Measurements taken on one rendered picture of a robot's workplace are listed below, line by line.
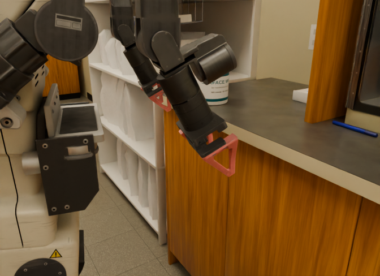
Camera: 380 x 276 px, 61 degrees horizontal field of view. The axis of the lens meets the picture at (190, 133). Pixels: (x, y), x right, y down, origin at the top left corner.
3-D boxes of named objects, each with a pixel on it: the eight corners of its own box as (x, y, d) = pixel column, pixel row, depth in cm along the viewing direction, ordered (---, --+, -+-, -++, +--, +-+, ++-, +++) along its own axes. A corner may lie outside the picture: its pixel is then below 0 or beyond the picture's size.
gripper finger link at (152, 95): (174, 100, 100) (160, 74, 96) (181, 107, 93) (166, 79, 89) (155, 112, 99) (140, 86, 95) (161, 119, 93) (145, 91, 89)
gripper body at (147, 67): (158, 76, 101) (146, 55, 97) (165, 82, 92) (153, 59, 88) (140, 86, 100) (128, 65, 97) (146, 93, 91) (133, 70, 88)
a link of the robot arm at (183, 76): (150, 70, 54) (158, 76, 49) (185, 50, 55) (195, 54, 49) (169, 104, 57) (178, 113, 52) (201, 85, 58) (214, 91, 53)
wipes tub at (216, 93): (214, 95, 134) (215, 59, 129) (234, 102, 123) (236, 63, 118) (188, 99, 127) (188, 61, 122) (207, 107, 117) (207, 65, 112)
